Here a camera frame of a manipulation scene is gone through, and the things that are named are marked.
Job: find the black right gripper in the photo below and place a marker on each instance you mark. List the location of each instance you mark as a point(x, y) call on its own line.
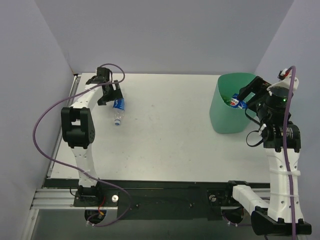
point(253, 90)

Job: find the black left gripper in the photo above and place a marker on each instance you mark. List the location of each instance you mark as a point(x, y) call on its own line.
point(110, 92)

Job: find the Pepsi bottle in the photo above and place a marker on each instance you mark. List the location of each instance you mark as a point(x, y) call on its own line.
point(119, 111)
point(235, 103)

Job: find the green plastic bottle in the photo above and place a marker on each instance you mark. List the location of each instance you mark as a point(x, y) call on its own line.
point(226, 99)

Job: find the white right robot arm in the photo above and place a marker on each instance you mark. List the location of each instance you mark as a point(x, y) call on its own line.
point(281, 140)

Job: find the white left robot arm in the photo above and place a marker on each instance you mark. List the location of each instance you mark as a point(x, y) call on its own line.
point(78, 129)

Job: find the green plastic bin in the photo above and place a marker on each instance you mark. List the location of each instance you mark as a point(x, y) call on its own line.
point(225, 119)

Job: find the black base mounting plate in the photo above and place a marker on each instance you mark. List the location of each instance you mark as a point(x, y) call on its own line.
point(158, 200)

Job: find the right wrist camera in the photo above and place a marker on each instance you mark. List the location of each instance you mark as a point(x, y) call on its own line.
point(286, 79)

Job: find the aluminium rail left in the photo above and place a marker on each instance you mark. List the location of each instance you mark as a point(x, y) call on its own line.
point(52, 199)

